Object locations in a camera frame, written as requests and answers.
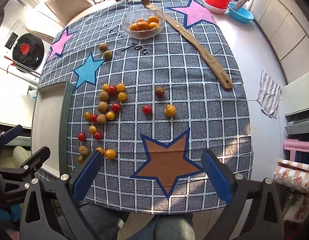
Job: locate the washing machine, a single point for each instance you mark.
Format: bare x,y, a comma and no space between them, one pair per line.
27,49

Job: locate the glass fruit bowl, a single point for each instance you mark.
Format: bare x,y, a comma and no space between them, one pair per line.
133,16

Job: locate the white rectangular tray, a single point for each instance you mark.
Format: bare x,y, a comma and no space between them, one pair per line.
50,125

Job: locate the orange tangerines in bowl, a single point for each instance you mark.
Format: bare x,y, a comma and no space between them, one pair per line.
140,25

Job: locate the pink plastic stool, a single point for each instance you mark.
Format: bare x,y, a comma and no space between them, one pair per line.
299,150

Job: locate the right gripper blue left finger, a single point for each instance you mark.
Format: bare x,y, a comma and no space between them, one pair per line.
82,176

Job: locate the checkered star tablecloth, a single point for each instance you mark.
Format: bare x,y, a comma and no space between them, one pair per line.
151,172

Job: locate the yellow cherry tomato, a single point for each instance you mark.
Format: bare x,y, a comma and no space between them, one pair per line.
105,87
101,150
80,159
120,87
92,129
122,96
88,116
110,115
110,154

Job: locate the large yellow tomato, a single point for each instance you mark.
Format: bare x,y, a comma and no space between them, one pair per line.
170,110

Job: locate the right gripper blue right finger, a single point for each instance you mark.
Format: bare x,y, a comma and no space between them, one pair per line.
220,176

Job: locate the beige sofa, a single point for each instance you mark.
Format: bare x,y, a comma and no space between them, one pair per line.
16,152

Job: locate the long wooden stick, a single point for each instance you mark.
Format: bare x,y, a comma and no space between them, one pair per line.
221,75

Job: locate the patterned wrapped box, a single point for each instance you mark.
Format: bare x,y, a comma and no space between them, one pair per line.
292,174

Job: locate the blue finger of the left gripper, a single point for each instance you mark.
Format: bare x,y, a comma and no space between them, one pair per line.
11,134
36,160

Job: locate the striped cloth rag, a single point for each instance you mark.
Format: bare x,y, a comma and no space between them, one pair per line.
268,95

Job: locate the beige chair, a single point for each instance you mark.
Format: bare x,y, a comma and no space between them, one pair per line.
66,10

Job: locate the red cherry tomato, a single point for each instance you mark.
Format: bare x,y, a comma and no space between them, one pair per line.
112,90
147,109
116,107
94,118
82,136
98,135

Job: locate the brown longan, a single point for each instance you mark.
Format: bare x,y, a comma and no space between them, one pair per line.
103,47
104,96
103,107
84,151
101,119
107,54

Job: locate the dark brown tomato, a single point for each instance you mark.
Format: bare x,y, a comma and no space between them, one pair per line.
159,91

